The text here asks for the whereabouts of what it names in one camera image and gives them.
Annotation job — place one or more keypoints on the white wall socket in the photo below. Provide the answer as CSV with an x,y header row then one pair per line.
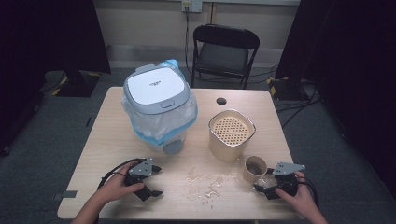
x,y
191,5

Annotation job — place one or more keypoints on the white lidded trash bin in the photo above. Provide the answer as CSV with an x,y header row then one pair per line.
x,y
162,123

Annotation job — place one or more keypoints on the person's left hand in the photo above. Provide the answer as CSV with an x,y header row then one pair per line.
x,y
116,186

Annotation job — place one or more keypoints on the black folding chair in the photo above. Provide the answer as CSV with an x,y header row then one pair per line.
x,y
222,57

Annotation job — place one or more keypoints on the grey white pedal trash bin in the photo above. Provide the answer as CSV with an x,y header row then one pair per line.
x,y
155,85

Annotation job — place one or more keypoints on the beige rounded container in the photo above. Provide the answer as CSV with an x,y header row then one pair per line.
x,y
222,152

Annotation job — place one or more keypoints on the beige perforated strainer insert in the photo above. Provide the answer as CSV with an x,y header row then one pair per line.
x,y
231,130

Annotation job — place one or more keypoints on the person's right hand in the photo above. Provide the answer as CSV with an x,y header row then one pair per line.
x,y
300,199

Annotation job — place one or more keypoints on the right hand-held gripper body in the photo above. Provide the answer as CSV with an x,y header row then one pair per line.
x,y
287,179

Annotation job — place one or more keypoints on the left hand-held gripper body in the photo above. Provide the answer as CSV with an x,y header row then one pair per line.
x,y
141,169

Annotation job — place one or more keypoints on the black stand base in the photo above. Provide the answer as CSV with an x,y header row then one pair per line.
x,y
288,88
77,84

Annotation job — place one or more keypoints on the brown paper cup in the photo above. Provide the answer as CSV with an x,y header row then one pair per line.
x,y
250,177

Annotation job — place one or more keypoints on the black curtain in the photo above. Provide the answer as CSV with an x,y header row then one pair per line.
x,y
46,37
348,62

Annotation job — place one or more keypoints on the grey tape strip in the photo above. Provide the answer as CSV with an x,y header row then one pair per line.
x,y
67,194

